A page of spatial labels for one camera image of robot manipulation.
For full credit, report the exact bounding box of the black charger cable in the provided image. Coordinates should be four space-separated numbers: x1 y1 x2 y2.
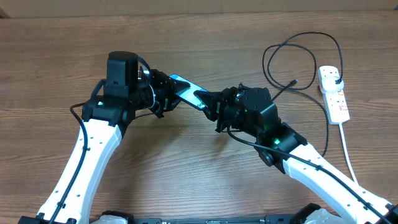
261 31 345 158

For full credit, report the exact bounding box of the white power strip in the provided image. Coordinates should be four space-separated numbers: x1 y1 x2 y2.
317 65 350 125

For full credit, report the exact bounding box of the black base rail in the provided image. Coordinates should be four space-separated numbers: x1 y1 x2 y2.
91 210 309 224

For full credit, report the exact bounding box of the white charger plug adapter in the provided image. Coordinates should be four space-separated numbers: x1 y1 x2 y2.
320 77 345 94

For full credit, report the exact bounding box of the blue Galaxy smartphone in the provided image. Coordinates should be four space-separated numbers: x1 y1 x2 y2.
170 74 208 111

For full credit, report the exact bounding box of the white power strip cord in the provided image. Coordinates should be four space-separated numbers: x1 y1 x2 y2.
338 123 358 183

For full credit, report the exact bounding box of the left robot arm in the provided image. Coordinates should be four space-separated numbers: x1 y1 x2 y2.
19 51 191 223

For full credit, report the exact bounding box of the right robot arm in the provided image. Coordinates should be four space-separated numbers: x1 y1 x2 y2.
194 87 397 223

